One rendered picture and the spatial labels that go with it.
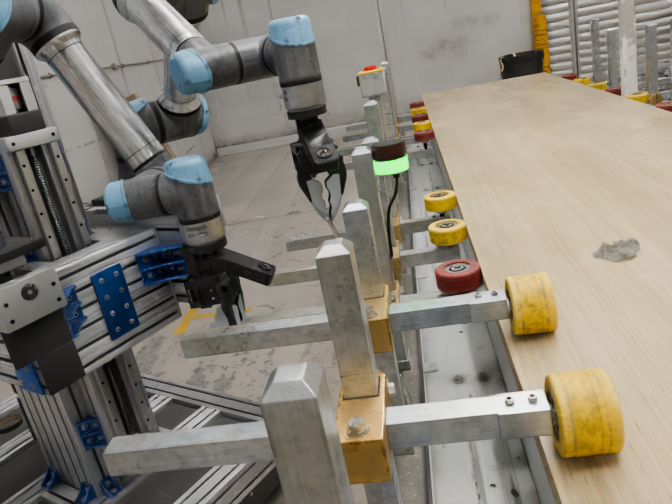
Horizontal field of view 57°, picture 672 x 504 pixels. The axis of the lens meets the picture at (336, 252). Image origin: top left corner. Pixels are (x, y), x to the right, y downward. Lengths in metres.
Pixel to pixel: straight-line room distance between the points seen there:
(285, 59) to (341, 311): 0.58
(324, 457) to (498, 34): 8.92
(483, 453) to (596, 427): 0.52
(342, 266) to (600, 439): 0.28
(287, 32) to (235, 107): 8.30
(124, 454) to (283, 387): 0.37
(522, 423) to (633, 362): 0.23
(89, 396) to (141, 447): 1.15
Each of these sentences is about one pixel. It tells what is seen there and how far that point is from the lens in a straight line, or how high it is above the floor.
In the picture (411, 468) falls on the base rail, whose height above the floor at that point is 0.70.
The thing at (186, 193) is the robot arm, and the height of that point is 1.13.
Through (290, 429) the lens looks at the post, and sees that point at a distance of 0.38.
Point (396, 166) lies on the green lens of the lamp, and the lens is 1.06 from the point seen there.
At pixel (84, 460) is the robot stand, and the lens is 1.94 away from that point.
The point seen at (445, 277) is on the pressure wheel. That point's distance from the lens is 1.08.
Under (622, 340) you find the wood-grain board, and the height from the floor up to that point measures 0.90.
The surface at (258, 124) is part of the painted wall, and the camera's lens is 9.33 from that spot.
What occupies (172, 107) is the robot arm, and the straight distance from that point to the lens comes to 1.71.
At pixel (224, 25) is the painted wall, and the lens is 9.33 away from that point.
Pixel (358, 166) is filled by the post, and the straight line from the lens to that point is 1.08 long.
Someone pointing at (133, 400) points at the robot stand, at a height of 0.47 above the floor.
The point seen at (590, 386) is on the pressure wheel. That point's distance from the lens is 0.63.
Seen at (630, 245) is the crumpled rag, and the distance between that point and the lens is 1.13.
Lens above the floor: 1.32
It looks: 19 degrees down
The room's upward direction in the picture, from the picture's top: 11 degrees counter-clockwise
